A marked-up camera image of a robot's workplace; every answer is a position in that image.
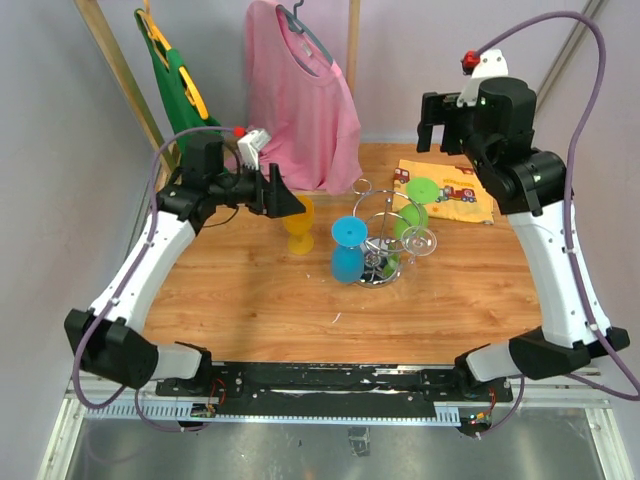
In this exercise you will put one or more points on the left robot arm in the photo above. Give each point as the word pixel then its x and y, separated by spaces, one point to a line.
pixel 107 338

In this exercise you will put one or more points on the green vest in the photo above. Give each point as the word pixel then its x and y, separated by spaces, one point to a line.
pixel 185 100

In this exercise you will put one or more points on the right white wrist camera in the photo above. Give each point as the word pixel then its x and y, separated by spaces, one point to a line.
pixel 489 64

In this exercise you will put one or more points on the yellow clothes hanger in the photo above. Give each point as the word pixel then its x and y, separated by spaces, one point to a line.
pixel 192 90

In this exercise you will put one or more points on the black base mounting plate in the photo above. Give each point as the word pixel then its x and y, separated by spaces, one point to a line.
pixel 333 390

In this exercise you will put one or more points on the orange plastic wine glass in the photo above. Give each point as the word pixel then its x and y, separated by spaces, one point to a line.
pixel 300 240

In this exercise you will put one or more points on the clear wine glass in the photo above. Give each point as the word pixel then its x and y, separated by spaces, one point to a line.
pixel 418 241

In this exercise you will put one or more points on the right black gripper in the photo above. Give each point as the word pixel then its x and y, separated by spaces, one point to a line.
pixel 440 109

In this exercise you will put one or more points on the chrome wine glass rack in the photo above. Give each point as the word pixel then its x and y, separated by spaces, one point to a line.
pixel 384 256

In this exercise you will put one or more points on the green plastic wine glass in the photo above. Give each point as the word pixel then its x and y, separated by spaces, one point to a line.
pixel 420 191

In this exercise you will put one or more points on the grey clothes hanger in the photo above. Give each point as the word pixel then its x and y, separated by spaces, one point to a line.
pixel 305 51

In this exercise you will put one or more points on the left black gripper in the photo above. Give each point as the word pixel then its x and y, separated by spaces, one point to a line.
pixel 281 201

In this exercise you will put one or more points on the pink t-shirt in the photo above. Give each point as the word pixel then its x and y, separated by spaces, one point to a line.
pixel 314 126

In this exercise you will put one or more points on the aluminium frame rail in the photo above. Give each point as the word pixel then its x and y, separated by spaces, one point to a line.
pixel 182 414

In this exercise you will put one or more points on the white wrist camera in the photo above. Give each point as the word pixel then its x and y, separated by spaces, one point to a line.
pixel 489 64
pixel 250 145

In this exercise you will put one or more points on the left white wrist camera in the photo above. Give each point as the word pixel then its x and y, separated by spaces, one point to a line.
pixel 250 145

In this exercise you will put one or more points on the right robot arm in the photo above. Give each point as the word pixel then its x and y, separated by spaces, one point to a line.
pixel 528 185

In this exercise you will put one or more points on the yellow printed folded cloth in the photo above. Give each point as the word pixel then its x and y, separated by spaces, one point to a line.
pixel 458 194

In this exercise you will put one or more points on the blue plastic wine glass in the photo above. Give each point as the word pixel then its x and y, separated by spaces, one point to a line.
pixel 347 260

